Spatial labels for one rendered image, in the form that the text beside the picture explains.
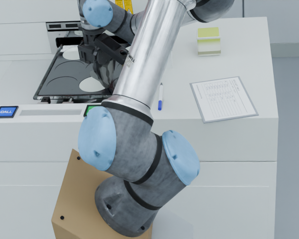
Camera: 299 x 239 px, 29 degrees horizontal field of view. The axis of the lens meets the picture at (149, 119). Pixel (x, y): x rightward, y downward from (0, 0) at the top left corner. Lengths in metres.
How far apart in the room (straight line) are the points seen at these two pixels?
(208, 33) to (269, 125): 0.41
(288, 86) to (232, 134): 1.99
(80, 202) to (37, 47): 1.08
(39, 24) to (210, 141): 0.90
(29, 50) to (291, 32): 1.98
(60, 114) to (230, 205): 0.56
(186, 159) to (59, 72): 0.88
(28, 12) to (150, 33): 1.04
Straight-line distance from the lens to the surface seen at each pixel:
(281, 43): 3.82
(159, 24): 1.23
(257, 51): 1.87
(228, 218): 1.78
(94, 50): 1.78
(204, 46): 1.84
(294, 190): 2.81
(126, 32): 1.66
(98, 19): 1.60
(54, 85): 1.94
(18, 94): 2.09
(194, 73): 1.76
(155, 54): 1.21
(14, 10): 2.23
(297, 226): 2.64
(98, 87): 1.88
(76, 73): 1.98
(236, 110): 1.58
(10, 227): 1.96
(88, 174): 1.37
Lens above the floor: 1.84
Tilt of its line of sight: 34 degrees down
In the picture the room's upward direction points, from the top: 6 degrees counter-clockwise
